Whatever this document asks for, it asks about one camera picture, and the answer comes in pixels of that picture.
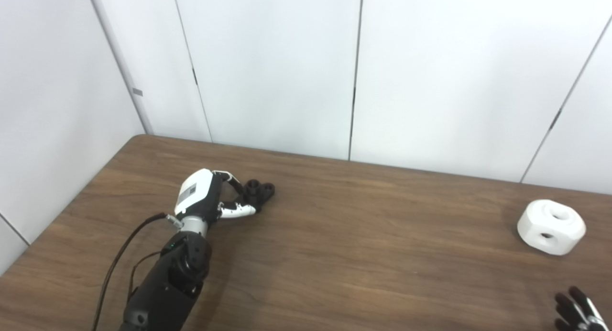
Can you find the round white piece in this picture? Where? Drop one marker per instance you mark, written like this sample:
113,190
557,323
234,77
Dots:
564,230

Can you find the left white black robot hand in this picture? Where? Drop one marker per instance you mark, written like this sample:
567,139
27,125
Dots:
193,192

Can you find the black flanged holder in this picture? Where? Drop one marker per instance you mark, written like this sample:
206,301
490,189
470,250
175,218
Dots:
260,192

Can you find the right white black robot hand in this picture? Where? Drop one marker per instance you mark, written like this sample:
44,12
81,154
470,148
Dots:
576,312

